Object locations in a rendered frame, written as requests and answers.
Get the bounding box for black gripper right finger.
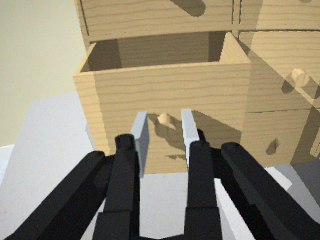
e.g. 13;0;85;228
181;108;320;240

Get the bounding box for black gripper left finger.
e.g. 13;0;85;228
3;111;150;240

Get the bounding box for small tan wooden chest of drawers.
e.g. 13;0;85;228
74;0;320;174

